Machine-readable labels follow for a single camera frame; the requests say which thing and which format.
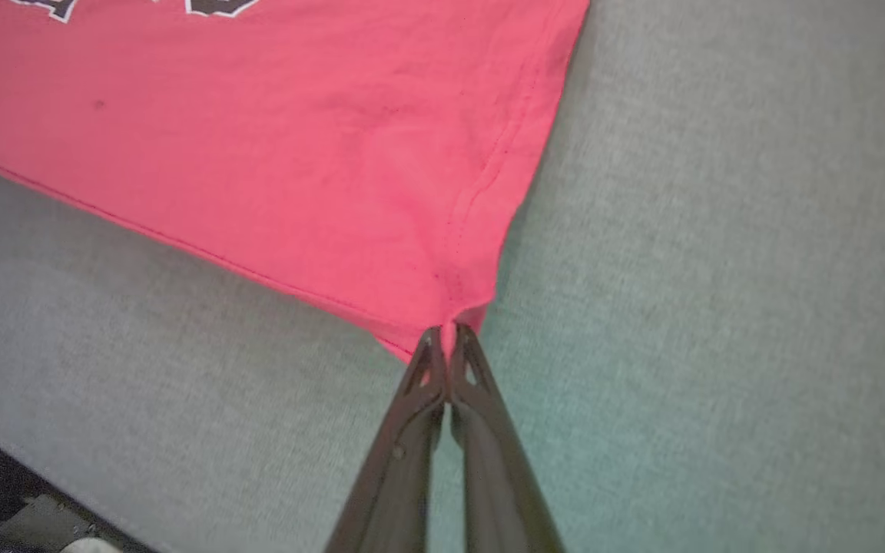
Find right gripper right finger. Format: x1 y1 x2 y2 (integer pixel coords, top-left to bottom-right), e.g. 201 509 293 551
450 324 566 553

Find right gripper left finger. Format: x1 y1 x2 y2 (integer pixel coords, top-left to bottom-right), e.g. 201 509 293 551
325 326 449 553

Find red t-shirt with white stripes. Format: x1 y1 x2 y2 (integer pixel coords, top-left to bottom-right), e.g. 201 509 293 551
0 0 591 363

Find grey fabric sofa seat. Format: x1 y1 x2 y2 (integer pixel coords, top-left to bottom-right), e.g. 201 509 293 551
0 0 885 553

